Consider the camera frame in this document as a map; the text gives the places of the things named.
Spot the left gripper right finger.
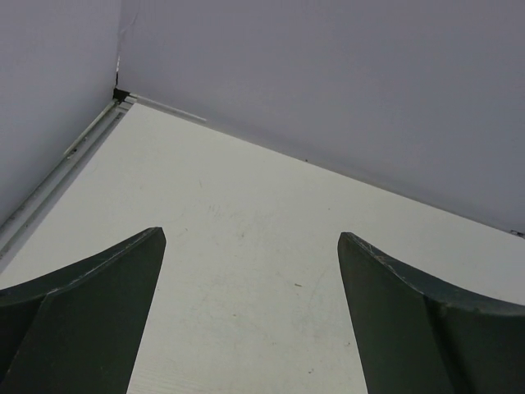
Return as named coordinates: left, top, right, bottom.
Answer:
left=337, top=232, right=524, bottom=393

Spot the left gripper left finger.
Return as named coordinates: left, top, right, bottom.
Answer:
left=1, top=227, right=167, bottom=393

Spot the aluminium frame rail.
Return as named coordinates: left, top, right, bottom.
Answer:
left=1, top=88, right=207, bottom=269

